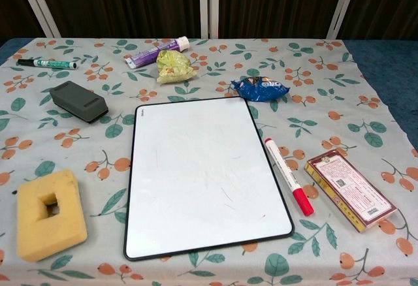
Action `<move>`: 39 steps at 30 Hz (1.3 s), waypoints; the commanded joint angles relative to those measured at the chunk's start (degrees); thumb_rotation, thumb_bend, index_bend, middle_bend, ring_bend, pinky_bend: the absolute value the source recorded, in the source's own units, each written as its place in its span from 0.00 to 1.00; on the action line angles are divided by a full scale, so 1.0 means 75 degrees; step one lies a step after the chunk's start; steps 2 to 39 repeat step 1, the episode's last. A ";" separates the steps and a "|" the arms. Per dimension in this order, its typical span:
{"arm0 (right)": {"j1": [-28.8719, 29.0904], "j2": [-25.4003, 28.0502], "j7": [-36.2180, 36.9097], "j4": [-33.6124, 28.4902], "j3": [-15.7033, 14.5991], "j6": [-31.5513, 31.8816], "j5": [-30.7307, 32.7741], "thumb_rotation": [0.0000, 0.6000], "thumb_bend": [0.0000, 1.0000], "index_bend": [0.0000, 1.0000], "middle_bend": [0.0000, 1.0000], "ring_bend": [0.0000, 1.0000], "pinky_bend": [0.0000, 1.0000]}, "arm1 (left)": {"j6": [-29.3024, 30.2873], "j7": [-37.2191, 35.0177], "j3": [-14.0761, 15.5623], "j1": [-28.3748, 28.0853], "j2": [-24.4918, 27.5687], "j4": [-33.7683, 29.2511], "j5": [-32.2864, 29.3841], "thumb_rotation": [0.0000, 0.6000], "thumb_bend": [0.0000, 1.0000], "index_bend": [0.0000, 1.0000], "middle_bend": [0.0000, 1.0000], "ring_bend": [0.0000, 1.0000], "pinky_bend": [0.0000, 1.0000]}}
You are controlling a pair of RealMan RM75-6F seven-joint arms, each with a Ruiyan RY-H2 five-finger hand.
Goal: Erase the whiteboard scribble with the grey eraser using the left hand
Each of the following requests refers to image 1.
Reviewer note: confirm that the purple toothpaste tube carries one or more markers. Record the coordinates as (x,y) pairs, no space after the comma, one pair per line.
(150,55)

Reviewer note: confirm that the white whiteboard with black frame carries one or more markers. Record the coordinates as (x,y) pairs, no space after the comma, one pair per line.
(205,175)

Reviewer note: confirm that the floral tablecloth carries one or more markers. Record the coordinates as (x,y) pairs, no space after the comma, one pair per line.
(326,119)

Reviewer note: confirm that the yellow snack bag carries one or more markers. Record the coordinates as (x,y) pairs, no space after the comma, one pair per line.
(174,65)

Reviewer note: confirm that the black pleated curtain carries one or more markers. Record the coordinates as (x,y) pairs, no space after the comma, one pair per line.
(13,5)
(124,5)
(388,5)
(277,5)

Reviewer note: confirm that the dark grey eraser block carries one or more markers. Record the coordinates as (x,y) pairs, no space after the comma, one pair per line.
(78,101)

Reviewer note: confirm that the green and black marker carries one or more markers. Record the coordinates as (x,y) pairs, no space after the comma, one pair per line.
(45,63)

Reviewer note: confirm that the red and white marker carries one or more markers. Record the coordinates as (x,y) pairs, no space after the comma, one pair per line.
(284,171)

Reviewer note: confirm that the white upright frame post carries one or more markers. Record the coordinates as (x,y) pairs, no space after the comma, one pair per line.
(209,5)

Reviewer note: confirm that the blue cookie packet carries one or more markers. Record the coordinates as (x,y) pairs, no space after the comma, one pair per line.
(261,90)

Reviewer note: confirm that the white slanted frame post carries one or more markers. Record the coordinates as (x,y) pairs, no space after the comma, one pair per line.
(39,8)
(344,5)

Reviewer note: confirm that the yellow sponge with square hole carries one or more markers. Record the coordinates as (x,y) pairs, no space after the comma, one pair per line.
(32,227)

